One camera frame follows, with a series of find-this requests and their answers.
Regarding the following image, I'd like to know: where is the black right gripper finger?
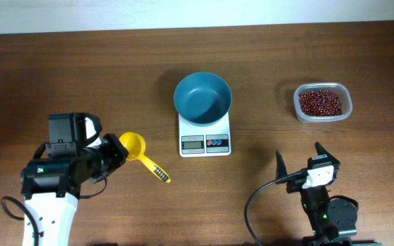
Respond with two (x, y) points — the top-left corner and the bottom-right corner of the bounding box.
(276, 150), (288, 185)
(314, 142), (334, 160)

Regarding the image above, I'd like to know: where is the yellow measuring scoop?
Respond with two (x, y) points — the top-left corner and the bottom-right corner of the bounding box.
(119, 132), (171, 183)

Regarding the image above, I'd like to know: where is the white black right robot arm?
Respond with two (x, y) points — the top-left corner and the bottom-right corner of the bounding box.
(276, 142), (359, 245)

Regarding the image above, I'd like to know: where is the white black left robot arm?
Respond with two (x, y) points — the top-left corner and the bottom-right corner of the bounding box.
(21, 113), (129, 245)

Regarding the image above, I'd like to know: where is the white digital kitchen scale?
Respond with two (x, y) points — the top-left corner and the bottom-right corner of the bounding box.
(179, 113), (232, 158)

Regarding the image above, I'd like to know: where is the teal plastic bowl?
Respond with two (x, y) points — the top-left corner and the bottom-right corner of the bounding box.
(173, 72), (233, 126)

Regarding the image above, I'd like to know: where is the clear container of red beans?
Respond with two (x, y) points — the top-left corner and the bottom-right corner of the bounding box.
(293, 83), (353, 123)

